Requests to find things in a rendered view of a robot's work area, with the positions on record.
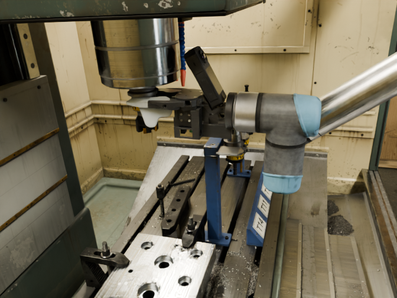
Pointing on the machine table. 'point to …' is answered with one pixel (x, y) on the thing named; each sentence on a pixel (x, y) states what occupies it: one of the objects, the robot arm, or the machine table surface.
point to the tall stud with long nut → (160, 198)
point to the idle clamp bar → (168, 230)
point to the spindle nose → (137, 52)
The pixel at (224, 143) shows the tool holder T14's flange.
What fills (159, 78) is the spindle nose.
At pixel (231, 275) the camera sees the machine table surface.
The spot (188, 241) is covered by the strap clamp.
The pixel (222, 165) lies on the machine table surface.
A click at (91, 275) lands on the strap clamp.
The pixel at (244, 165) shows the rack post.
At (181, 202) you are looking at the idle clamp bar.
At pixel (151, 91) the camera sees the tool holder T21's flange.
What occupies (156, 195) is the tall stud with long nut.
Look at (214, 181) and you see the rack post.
